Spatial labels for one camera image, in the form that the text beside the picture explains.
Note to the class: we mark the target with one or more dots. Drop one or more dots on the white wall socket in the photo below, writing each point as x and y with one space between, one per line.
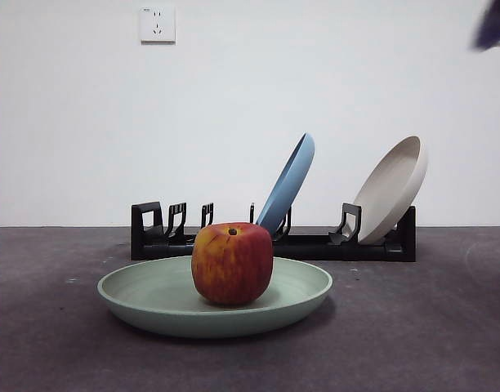
158 24

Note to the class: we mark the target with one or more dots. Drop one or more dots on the green plate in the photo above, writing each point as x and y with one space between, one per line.
152 294

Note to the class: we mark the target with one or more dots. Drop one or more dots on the red yellow apple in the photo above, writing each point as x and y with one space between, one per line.
233 265

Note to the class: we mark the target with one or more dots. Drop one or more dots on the black plate rack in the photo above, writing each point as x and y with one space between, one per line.
315 249

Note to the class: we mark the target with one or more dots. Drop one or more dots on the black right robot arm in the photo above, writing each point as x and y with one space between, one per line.
495 24

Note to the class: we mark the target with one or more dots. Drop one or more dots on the blue plate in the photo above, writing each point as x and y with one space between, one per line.
293 179

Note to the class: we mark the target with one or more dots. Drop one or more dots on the beige plate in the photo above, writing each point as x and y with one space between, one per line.
389 192

